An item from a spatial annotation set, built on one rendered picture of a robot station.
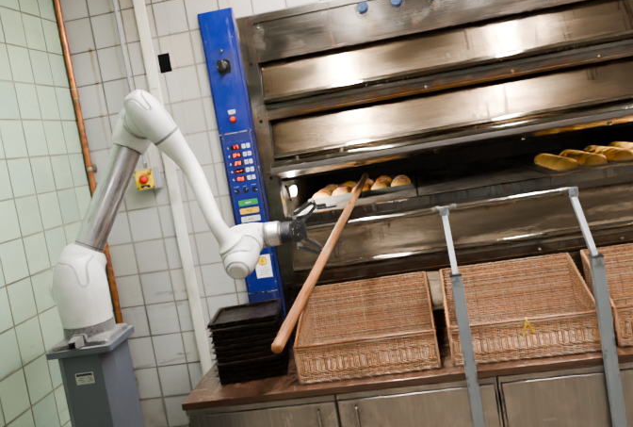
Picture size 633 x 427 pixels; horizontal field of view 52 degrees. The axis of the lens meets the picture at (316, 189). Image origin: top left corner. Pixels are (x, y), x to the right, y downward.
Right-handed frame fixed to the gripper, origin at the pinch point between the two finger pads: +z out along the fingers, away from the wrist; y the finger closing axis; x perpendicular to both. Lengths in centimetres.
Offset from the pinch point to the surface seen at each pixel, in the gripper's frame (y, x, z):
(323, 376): 59, -12, -16
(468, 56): -56, -61, 60
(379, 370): 60, -13, 5
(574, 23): -62, -63, 104
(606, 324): 48, -2, 87
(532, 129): -21, -47, 79
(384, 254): 24, -58, 11
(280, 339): 16, 77, -8
